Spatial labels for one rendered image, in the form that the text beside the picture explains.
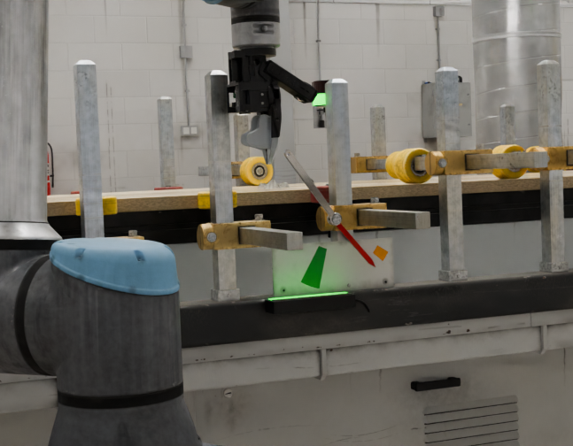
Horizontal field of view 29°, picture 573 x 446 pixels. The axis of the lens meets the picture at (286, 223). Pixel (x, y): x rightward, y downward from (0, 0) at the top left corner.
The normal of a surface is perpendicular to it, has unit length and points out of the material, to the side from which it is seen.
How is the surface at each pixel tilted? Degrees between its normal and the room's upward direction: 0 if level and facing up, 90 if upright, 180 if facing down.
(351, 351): 90
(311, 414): 90
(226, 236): 90
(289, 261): 90
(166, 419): 70
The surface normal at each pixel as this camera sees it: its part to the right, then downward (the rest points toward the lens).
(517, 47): -0.18, 0.06
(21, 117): 0.57, -0.03
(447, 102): 0.37, 0.04
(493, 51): -0.65, 0.07
